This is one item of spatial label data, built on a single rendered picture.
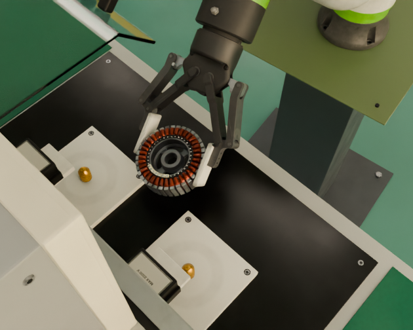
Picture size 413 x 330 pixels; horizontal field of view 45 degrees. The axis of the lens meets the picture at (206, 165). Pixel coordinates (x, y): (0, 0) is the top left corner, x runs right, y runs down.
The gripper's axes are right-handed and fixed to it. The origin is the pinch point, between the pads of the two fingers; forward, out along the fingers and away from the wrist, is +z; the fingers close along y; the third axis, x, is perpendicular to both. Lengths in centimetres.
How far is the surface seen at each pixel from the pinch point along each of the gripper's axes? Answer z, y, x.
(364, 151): -7, -8, -117
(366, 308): 9.0, -35.0, -10.7
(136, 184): 7.2, 5.2, -1.2
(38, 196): -8, -22, 52
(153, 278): 10.5, -12.6, 16.6
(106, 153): 5.2, 13.1, -1.5
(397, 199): 3, -26, -112
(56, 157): 5.6, 12.1, 11.5
